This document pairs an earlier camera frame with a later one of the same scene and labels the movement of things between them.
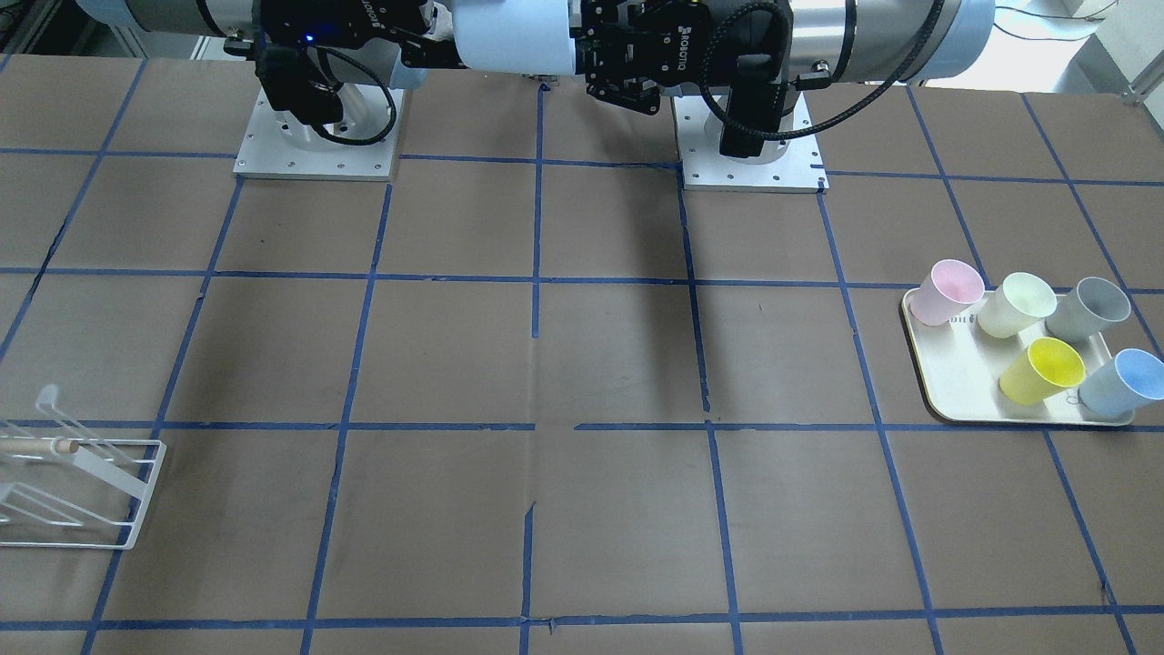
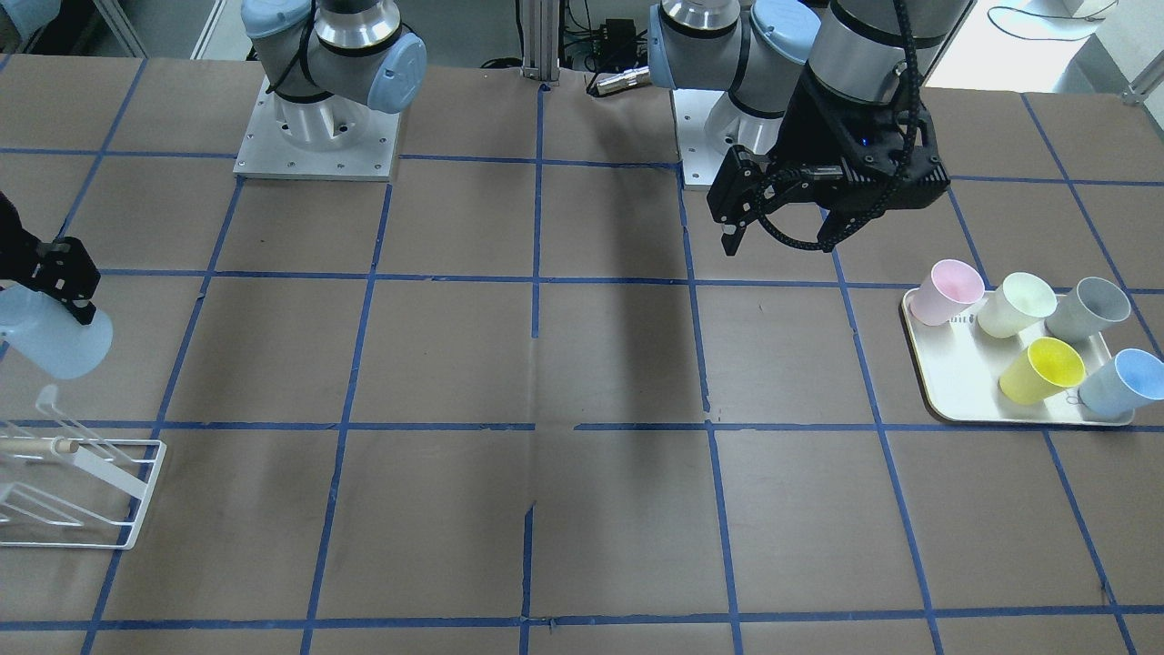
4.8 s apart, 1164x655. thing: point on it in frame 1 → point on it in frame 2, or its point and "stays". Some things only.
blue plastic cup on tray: x=1110 y=394 stays
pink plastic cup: x=948 y=287 stays
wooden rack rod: x=55 y=446 stays
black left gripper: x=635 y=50 → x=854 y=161
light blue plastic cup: x=522 y=36 → x=44 y=329
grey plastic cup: x=1087 y=309 stays
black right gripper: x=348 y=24 → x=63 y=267
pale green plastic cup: x=1016 y=305 stays
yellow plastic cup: x=1047 y=367 stays
